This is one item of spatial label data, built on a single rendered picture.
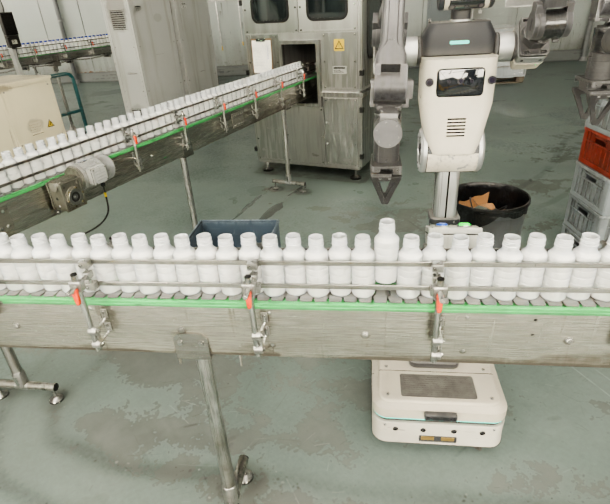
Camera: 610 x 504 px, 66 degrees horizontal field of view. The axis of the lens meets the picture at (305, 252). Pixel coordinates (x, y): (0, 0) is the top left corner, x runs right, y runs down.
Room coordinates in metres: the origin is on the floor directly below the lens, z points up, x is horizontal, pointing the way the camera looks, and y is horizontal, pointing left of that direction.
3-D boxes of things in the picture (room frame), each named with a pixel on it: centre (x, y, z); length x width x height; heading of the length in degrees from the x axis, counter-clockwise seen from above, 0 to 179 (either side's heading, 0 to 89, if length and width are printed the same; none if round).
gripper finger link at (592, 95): (1.08, -0.69, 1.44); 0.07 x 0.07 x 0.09; 81
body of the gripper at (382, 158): (1.02, -0.19, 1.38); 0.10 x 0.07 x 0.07; 172
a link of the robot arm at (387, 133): (0.98, -0.19, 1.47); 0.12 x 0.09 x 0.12; 170
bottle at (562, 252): (0.96, -0.60, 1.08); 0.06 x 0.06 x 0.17
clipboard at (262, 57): (5.04, 0.30, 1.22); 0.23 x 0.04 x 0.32; 64
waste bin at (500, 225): (2.49, -1.07, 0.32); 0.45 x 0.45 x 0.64
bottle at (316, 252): (1.05, -0.03, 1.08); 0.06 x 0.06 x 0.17
